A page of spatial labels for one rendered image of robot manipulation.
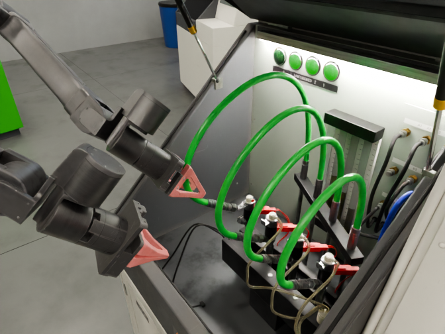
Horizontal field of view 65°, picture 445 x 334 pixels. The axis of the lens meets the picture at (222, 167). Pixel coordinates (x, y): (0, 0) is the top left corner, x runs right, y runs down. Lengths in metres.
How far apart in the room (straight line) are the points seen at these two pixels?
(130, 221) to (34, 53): 0.45
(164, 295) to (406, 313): 0.51
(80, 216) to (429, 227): 0.52
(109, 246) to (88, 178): 0.11
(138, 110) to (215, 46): 3.00
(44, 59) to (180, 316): 0.62
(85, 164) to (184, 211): 0.77
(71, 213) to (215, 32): 3.19
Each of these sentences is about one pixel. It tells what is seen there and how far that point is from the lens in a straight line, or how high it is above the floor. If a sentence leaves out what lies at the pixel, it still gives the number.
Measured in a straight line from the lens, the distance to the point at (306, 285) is 0.71.
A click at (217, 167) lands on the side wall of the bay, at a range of 1.19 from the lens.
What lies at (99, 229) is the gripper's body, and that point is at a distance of 0.50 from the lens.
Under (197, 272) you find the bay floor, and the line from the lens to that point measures 1.08.
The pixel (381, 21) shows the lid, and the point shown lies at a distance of 0.74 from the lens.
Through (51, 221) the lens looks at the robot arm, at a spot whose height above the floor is 1.36.
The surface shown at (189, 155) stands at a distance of 0.67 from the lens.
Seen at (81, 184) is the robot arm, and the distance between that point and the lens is 0.46.
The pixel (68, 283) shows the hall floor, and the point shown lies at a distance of 2.30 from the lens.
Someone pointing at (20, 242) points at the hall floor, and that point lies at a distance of 2.70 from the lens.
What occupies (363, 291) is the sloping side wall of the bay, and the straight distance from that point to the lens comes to 0.67.
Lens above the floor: 1.65
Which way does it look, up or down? 33 degrees down
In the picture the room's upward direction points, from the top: straight up
